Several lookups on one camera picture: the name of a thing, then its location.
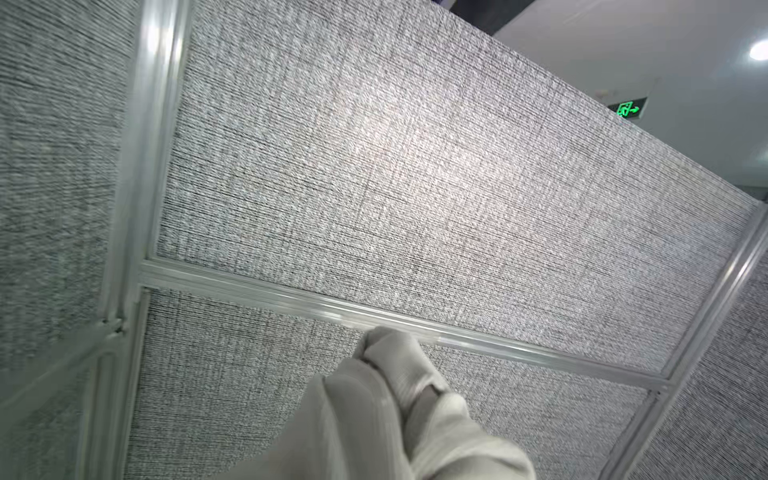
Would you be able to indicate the grey cloth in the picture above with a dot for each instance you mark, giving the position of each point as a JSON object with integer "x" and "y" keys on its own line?
{"x": 386, "y": 412}

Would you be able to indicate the ceiling light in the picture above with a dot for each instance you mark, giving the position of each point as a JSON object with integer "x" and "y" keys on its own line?
{"x": 759, "y": 51}

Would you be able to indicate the green exit sign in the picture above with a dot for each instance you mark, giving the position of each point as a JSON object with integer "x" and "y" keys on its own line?
{"x": 629, "y": 109}

